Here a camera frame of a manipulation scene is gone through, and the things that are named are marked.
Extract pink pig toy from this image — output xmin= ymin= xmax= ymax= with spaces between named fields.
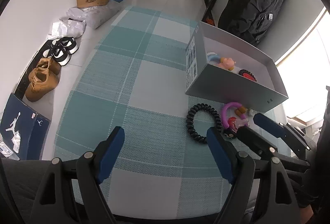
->
xmin=218 ymin=57 xmax=236 ymax=71

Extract grey plastic parcel bag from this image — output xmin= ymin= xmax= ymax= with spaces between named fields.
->
xmin=66 ymin=1 xmax=122 ymax=29

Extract white plastic parcel bag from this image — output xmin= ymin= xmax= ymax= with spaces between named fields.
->
xmin=47 ymin=20 xmax=86 ymax=40

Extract black backpack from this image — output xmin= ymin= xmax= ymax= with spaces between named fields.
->
xmin=218 ymin=0 xmax=285 ymax=46

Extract blue ring with white plush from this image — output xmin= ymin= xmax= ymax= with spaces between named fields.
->
xmin=206 ymin=52 xmax=225 ymax=66

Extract teal plaid tablecloth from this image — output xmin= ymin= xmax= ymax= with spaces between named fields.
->
xmin=54 ymin=7 xmax=230 ymax=219

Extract purple ring bracelet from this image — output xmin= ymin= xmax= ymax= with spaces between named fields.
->
xmin=221 ymin=101 xmax=250 ymax=140

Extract person's right hand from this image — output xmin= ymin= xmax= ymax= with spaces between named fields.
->
xmin=300 ymin=206 xmax=314 ymax=224

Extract black white sneakers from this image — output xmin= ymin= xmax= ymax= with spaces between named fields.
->
xmin=42 ymin=37 xmax=78 ymax=66

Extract black spiral hair tie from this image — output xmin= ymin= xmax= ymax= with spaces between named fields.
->
xmin=186 ymin=103 xmax=223 ymax=145

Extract red clear hair clips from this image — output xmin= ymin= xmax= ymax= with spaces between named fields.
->
xmin=228 ymin=106 xmax=255 ymax=132

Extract grey cardboard box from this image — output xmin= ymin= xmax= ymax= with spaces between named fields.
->
xmin=186 ymin=22 xmax=288 ymax=112

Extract red China flag badge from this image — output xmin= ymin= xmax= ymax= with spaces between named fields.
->
xmin=238 ymin=69 xmax=257 ymax=82

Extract tan suede shoes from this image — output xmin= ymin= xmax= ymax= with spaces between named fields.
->
xmin=25 ymin=57 xmax=61 ymax=102

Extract navy Jordan shoe box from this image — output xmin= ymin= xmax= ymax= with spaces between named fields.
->
xmin=1 ymin=93 xmax=50 ymax=160

